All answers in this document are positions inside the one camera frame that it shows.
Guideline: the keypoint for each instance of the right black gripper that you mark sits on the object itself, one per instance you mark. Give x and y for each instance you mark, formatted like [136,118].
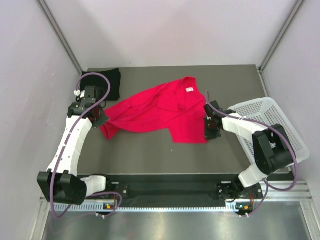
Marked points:
[208,135]

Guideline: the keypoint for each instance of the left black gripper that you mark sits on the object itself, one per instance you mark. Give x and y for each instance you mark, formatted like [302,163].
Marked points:
[102,121]

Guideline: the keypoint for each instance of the red polo shirt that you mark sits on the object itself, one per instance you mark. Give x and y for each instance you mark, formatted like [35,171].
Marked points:
[177,106]

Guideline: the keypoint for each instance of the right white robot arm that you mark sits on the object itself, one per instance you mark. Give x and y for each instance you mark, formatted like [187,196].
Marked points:
[272,150]

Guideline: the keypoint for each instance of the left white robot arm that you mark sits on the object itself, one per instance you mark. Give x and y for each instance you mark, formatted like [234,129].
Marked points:
[60,183]

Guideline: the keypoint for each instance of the folded black t shirt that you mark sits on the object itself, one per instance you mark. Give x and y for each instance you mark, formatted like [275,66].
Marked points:
[114,77]

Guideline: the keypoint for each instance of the white plastic basket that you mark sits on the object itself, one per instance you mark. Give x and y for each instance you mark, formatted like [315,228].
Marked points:
[267,111]

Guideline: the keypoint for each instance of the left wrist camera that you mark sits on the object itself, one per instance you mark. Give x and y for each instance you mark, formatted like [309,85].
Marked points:
[79,93]

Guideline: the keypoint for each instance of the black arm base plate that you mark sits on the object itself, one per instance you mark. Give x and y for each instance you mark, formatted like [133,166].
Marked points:
[214,190]

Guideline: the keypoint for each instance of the slotted grey cable duct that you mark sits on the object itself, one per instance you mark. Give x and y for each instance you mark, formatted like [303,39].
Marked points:
[107,206]

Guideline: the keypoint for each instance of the aluminium front rail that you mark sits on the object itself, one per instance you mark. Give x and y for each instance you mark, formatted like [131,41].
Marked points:
[279,190]

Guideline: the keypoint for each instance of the left aluminium frame post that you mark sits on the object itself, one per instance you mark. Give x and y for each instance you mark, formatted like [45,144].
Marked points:
[58,32]

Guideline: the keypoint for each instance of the aluminium frame post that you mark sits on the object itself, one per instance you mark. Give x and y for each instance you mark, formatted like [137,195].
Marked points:
[58,32]
[298,4]

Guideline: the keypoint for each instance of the right aluminium frame post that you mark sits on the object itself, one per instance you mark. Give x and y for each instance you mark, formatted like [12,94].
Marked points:
[298,4]

